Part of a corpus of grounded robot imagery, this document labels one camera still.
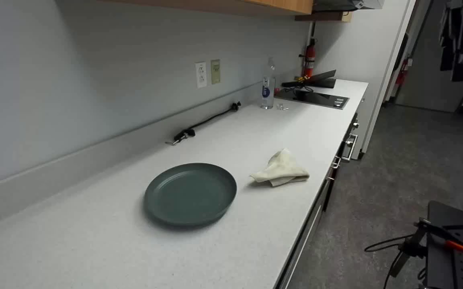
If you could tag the beige cloth towel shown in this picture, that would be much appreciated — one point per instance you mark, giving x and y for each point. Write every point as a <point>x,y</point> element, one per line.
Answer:
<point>280,170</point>

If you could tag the dark green round plate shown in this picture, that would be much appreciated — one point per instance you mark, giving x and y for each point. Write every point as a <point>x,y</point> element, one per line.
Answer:
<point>190,194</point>

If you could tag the clear water bottle blue label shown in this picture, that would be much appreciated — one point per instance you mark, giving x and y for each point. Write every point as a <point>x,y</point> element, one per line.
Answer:
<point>267,88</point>

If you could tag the black flat tray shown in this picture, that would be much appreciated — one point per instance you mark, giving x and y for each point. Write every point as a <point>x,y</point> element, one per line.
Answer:
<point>317,97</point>

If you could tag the black angled device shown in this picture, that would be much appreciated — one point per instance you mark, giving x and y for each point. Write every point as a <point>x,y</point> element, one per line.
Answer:
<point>314,80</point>

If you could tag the black dishwasher front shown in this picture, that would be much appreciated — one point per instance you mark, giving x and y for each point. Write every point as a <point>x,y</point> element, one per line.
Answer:
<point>306,229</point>

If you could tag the red fire extinguisher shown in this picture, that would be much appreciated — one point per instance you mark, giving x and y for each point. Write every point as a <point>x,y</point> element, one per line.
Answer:
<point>309,57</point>

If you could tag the dark grey box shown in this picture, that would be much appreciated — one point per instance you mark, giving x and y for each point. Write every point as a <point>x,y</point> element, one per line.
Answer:
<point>344,3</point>

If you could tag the black perforated table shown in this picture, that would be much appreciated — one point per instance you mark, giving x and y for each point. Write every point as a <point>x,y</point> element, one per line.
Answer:
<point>457,256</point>

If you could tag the beige wall plate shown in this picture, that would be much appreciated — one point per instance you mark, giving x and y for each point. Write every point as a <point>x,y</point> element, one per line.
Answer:
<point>216,70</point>

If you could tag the white wall outlet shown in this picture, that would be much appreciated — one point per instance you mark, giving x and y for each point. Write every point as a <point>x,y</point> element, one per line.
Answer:
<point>201,73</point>

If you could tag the wooden wall cabinet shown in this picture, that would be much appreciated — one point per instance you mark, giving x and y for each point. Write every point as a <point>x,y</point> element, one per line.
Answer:
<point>242,4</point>

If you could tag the small red wall device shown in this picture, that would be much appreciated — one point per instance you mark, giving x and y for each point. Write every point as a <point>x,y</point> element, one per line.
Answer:
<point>401,73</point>

